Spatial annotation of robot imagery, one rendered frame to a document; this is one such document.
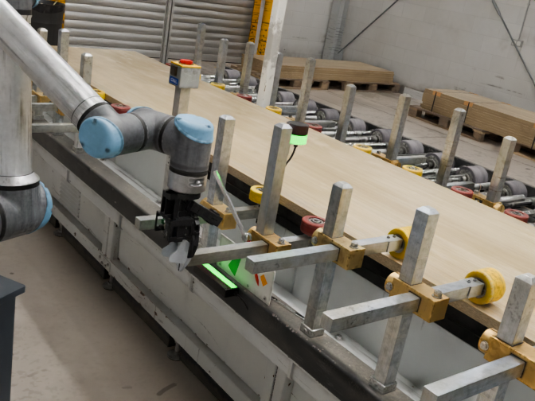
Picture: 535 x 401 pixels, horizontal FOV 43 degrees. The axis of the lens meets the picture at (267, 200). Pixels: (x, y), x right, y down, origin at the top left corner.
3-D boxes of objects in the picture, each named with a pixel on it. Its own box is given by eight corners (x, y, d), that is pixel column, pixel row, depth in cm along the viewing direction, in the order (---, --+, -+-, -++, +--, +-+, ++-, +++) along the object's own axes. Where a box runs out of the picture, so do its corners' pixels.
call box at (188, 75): (178, 90, 208) (181, 64, 206) (167, 85, 213) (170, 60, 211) (197, 91, 213) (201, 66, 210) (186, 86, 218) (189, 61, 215)
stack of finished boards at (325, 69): (392, 83, 1062) (395, 72, 1057) (273, 77, 911) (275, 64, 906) (358, 72, 1117) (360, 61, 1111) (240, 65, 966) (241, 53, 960)
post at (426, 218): (377, 409, 153) (430, 211, 138) (367, 400, 156) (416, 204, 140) (388, 405, 155) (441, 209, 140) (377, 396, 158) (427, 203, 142)
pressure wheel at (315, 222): (306, 264, 188) (314, 225, 184) (289, 252, 194) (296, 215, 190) (328, 260, 193) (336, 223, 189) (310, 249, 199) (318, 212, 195)
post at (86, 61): (75, 170, 281) (84, 53, 266) (72, 167, 284) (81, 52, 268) (83, 169, 283) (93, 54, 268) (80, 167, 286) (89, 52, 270)
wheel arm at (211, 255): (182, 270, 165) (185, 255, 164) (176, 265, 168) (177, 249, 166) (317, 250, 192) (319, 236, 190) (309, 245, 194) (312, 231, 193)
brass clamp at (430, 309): (427, 324, 139) (432, 301, 137) (380, 293, 148) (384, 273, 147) (446, 318, 142) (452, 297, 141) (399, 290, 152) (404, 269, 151)
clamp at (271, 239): (273, 263, 178) (277, 246, 177) (244, 243, 188) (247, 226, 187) (290, 261, 182) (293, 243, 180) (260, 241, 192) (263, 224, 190)
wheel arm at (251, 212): (138, 234, 184) (141, 219, 183) (133, 229, 187) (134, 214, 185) (267, 219, 211) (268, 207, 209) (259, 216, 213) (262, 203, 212)
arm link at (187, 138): (189, 110, 160) (224, 121, 156) (182, 161, 164) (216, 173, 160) (164, 114, 152) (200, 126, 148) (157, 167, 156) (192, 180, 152)
